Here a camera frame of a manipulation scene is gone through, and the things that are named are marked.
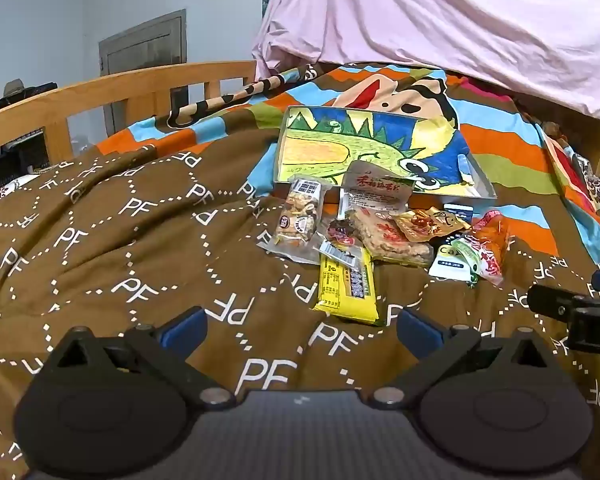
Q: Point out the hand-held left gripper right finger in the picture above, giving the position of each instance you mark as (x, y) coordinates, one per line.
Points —
(420, 332)

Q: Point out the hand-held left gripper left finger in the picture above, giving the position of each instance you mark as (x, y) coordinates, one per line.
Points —
(185, 330)

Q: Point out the blue and white packet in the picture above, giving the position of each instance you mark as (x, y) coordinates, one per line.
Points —
(442, 260)

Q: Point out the orange red snack packet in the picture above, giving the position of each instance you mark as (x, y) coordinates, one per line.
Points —
(491, 245)

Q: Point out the yellow snack bar packet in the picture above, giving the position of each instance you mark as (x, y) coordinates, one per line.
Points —
(347, 290)

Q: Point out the golden snack packet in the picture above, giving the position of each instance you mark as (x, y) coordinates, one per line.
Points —
(425, 222)

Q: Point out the silver seaweed packet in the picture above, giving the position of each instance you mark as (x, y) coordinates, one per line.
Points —
(375, 185)

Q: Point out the clear mixed nuts packet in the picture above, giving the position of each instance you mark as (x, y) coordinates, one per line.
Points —
(297, 215)

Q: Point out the dinosaur print tin box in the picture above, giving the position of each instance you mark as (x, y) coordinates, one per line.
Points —
(330, 140)

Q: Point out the green wrapped sausage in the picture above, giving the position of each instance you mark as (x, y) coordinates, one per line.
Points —
(467, 256)

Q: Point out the rice cracker packet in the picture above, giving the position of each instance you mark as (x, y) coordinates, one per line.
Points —
(387, 240)

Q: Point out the brown lettered blanket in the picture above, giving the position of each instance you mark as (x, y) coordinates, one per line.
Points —
(105, 240)

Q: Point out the dark plum candy packet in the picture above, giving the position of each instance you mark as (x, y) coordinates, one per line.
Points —
(336, 234)

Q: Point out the striped cartoon blanket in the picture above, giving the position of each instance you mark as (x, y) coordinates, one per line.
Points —
(500, 135)

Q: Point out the striped plush tail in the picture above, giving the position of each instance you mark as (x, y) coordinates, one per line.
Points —
(220, 100)

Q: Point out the dark storage basket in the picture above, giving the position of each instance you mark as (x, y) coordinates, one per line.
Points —
(15, 157)

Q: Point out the wooden bed footboard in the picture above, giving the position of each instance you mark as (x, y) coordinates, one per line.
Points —
(105, 87)

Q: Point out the grey door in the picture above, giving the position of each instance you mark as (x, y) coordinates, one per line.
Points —
(145, 42)

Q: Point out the tan hat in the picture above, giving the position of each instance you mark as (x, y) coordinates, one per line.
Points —
(14, 89)

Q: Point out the pink bed sheet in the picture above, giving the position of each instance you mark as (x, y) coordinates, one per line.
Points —
(430, 15)

